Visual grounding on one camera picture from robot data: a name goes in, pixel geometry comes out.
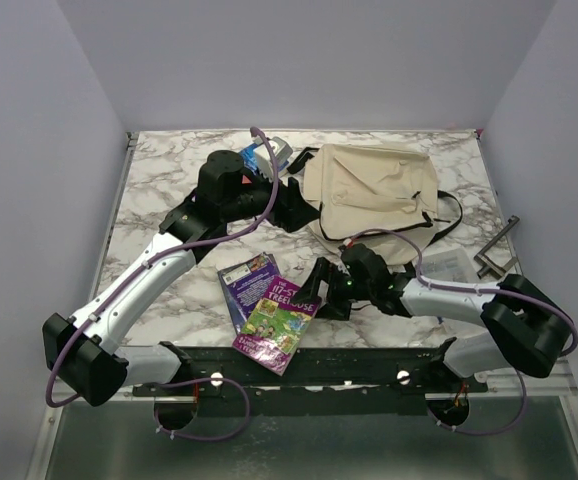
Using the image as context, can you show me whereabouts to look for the blue Jane Eyre book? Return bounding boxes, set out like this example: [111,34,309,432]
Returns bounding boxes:
[239,137,293,180]

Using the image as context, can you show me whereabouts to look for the grey metal bracket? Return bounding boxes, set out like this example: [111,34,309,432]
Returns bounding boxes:
[473,215,520,279]

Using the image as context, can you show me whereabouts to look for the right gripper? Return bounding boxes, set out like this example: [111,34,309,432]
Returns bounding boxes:
[291,257,374,321]

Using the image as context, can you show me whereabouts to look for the cream canvas backpack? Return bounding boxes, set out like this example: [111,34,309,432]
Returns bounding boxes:
[287,143,464,266]

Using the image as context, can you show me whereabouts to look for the dark purple book underneath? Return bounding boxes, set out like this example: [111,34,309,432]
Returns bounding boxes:
[217,253,279,333]

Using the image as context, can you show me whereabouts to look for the black metal base plate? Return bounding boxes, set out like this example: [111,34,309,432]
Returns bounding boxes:
[132,347,504,427]

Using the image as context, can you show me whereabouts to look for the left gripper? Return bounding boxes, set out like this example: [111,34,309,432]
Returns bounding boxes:
[223,161,321,232]

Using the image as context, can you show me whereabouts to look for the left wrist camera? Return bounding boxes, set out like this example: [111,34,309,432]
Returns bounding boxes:
[253,136,293,178]

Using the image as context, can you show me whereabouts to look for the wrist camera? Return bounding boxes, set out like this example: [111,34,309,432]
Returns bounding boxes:
[253,136,293,178]
[341,239,366,254]

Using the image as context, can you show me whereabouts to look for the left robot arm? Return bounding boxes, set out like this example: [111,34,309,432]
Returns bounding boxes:
[42,150,319,407]

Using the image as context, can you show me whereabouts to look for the aluminium rail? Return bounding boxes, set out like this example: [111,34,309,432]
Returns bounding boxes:
[46,357,578,401]

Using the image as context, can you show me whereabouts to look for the purple Treehouse book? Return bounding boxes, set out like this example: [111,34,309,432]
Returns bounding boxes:
[232,276,322,376]

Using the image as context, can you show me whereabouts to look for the clear plastic organizer box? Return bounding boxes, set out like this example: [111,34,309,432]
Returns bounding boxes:
[421,248,478,283]

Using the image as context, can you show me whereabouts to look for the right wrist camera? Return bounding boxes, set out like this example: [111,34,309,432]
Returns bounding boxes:
[341,239,366,254]

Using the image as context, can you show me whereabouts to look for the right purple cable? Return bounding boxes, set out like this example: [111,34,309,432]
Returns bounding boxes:
[343,228,578,437]

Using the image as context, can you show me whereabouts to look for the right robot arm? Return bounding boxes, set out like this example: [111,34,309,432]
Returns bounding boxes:
[292,244,576,392]

